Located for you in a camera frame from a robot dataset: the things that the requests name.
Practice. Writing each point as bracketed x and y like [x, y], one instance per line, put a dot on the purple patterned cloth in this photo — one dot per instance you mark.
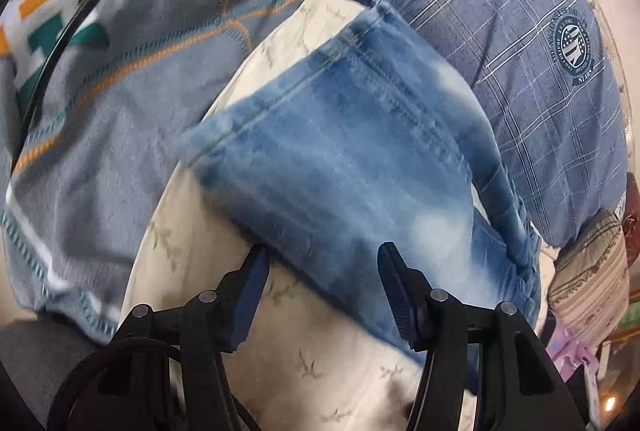
[577, 366]

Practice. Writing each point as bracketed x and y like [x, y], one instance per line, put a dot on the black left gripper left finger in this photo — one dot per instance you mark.
[212, 324]

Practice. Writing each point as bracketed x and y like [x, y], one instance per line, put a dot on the blue denim pants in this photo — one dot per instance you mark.
[373, 137]

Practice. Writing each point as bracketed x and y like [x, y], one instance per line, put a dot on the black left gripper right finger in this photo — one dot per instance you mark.
[430, 321]

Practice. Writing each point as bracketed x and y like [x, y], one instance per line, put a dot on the beige striped cushion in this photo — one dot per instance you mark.
[590, 289]

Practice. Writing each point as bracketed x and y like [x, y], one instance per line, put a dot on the grey blanket orange teal stitching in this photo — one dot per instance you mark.
[94, 95]

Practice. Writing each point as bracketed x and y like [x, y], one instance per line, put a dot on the brown red cushion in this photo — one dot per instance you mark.
[631, 220]

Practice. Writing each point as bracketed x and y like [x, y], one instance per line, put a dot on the cream leaf-print bedsheet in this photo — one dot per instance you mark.
[306, 365]

